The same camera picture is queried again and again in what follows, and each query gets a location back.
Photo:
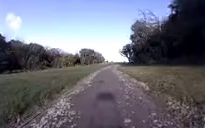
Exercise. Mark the grey asphalt path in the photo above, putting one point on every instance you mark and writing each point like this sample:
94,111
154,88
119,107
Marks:
100,113

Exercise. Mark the grass field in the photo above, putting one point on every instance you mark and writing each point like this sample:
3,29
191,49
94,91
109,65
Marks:
30,86
176,80

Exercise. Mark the dense wood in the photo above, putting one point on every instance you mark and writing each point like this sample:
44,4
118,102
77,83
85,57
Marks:
183,36

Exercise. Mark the row of trees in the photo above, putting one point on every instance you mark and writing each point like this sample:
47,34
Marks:
23,56

